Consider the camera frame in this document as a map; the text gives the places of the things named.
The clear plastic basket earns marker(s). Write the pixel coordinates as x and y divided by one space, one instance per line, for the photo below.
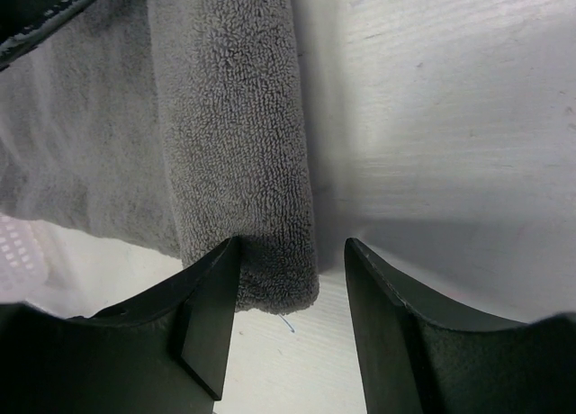
28 260

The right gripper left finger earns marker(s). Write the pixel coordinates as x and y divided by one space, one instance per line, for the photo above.
164 350

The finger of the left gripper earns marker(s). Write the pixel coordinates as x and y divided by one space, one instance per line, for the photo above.
25 24

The grey towel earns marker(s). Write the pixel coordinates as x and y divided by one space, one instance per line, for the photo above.
171 125

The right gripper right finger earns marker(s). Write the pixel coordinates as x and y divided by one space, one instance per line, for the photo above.
421 352

